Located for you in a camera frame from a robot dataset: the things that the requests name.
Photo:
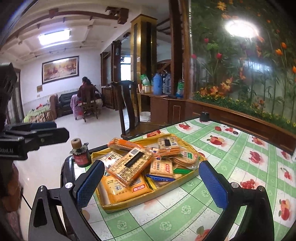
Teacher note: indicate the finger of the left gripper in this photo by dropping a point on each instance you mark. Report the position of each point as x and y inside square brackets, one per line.
[27, 127]
[45, 137]

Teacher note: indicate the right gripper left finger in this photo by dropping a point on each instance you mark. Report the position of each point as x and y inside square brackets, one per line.
[45, 222]

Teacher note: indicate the blue Hokkaido cracker pack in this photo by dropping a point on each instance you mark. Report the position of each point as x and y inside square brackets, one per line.
[162, 170]

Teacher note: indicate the round cracker pack green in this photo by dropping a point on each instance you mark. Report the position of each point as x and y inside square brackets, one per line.
[187, 159]

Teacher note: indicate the orange cheese snack bag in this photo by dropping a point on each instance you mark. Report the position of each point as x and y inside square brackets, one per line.
[117, 192]

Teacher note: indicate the brown sandwich cracker pack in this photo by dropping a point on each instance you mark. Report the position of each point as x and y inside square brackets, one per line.
[128, 168]

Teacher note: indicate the long orange wafer pack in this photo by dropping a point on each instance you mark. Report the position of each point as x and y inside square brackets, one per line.
[123, 145]

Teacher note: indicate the Weidan green cracker pack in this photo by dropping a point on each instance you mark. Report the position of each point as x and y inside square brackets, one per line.
[180, 172]

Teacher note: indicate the cork stoppered small bottle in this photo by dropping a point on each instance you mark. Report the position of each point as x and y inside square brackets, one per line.
[80, 153]

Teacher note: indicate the black sofa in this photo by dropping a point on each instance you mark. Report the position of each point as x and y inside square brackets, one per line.
[63, 105]

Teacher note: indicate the framed painting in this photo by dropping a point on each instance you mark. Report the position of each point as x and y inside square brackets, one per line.
[60, 69]

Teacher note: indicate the white foam tray yellow tape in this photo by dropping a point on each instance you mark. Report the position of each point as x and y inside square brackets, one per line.
[158, 187]

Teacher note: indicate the seated person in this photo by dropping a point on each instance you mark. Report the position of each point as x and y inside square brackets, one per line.
[87, 101]

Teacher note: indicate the green fruit pattern tablecloth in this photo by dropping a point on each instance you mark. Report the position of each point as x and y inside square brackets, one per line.
[188, 211]

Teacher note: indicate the dark wooden chair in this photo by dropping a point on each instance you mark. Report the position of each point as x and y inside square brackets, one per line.
[129, 114]

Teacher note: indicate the ceiling light panel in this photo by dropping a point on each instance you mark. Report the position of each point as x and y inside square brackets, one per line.
[54, 37]

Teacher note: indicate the small black cup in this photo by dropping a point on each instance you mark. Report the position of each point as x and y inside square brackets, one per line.
[204, 116]

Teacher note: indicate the green bag on cabinet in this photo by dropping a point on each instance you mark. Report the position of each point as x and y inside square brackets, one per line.
[145, 80]

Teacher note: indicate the wooden side cabinet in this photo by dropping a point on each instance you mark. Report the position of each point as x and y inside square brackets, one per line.
[164, 110]

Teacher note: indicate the blue thermos jug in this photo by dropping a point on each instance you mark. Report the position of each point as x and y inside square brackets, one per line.
[157, 84]

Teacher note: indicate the floral glass partition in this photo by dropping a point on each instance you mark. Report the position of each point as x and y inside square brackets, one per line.
[243, 59]

